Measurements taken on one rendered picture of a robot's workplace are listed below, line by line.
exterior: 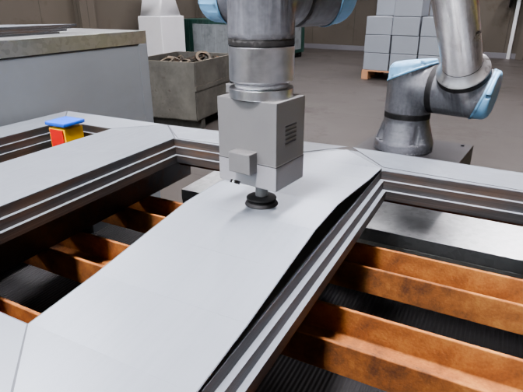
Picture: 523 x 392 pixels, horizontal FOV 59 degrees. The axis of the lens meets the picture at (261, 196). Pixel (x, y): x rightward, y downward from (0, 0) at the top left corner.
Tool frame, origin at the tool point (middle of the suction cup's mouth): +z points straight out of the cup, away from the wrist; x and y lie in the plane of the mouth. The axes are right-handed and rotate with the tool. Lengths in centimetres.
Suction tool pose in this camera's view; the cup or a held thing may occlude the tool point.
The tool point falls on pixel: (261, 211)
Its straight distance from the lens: 59.7
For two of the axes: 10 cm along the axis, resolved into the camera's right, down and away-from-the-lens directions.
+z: 0.0, 9.2, 3.9
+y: 8.2, 2.2, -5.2
